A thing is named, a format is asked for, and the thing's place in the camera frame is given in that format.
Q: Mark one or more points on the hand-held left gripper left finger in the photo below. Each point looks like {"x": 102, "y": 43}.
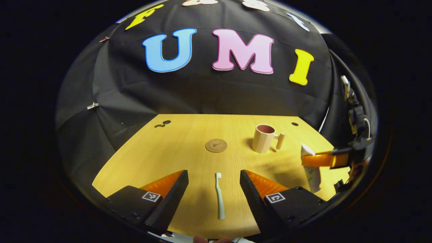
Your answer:
{"x": 173, "y": 202}

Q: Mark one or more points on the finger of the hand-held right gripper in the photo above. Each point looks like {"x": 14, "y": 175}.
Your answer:
{"x": 320, "y": 160}

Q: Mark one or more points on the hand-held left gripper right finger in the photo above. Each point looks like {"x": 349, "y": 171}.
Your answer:
{"x": 253, "y": 202}

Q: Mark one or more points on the white toothpaste tube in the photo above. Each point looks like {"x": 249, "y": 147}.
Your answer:
{"x": 313, "y": 177}

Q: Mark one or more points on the pale green toothbrush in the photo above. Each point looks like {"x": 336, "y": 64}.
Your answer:
{"x": 220, "y": 199}

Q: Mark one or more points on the round brown coaster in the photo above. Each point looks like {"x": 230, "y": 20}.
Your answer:
{"x": 216, "y": 145}

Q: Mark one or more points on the wooden desktop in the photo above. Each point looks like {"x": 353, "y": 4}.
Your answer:
{"x": 168, "y": 152}

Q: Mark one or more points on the black backdrop cloth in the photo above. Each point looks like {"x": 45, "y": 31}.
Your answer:
{"x": 202, "y": 94}

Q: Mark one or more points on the silver clip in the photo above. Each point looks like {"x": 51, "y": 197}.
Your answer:
{"x": 92, "y": 106}

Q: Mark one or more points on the copper clip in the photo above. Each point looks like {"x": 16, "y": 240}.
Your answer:
{"x": 104, "y": 39}

